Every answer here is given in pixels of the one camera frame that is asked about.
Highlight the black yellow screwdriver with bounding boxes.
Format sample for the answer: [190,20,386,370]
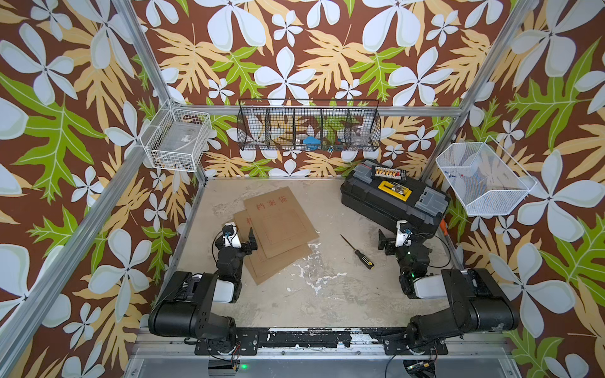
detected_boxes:
[341,235,374,269]

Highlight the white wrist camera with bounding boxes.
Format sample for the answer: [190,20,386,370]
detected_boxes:
[395,220,413,247]
[222,222,241,248]

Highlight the black yellow toolbox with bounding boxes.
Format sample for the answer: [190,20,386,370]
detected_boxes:
[340,159,451,235]

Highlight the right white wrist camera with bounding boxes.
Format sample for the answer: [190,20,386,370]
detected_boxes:
[395,220,413,247]

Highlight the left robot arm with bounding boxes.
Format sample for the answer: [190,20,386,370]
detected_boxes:
[148,224,258,357]

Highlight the white wire basket right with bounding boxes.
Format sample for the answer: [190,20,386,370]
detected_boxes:
[436,136,537,217]

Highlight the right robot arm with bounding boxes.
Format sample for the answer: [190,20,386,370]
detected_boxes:
[377,230,520,355]

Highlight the brown kraft file bag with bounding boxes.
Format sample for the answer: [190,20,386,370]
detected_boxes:
[234,210,310,284]
[244,187,319,258]

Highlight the white wire basket left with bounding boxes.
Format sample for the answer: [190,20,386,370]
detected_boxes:
[142,101,213,173]

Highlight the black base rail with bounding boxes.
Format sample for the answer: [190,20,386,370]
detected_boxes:
[195,328,448,358]

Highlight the white wire basket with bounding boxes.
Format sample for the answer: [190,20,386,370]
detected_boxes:
[142,101,213,173]
[436,136,537,217]

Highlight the blue object in basket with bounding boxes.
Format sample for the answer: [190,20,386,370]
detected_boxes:
[303,136,321,149]

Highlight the black wire basket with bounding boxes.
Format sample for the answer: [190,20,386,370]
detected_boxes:
[236,99,382,152]

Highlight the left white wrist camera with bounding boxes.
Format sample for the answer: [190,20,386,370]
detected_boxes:
[222,222,241,248]

